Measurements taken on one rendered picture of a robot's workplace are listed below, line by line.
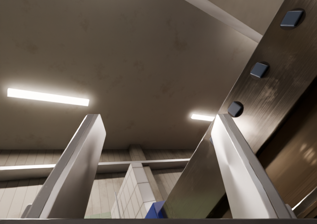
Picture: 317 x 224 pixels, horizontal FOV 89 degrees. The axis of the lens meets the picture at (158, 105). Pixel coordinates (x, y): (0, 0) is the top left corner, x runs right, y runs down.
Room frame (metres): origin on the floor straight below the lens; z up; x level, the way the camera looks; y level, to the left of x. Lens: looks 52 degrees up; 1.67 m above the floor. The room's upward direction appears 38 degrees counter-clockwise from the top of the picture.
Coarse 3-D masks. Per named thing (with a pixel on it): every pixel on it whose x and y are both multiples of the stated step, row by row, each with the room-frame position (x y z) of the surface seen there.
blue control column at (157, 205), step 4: (164, 200) 1.00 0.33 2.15; (152, 204) 0.94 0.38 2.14; (156, 204) 0.95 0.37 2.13; (160, 204) 0.97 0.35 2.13; (152, 208) 0.95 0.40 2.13; (156, 208) 0.94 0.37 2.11; (160, 208) 0.96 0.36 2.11; (148, 212) 0.98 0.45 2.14; (152, 212) 0.96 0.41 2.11; (156, 212) 0.94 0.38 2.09; (160, 212) 0.96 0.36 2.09; (148, 216) 0.99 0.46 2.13; (152, 216) 0.97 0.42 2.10; (156, 216) 0.94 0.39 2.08; (160, 216) 0.95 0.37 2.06
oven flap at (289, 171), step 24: (312, 96) 0.48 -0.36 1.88; (288, 120) 0.53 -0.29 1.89; (312, 120) 0.50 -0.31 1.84; (288, 144) 0.55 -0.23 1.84; (312, 144) 0.52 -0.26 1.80; (264, 168) 0.62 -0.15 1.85; (288, 168) 0.57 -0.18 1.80; (312, 168) 0.54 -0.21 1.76; (288, 192) 0.59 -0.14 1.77; (312, 192) 0.53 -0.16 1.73; (216, 216) 0.80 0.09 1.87; (312, 216) 0.59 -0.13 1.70
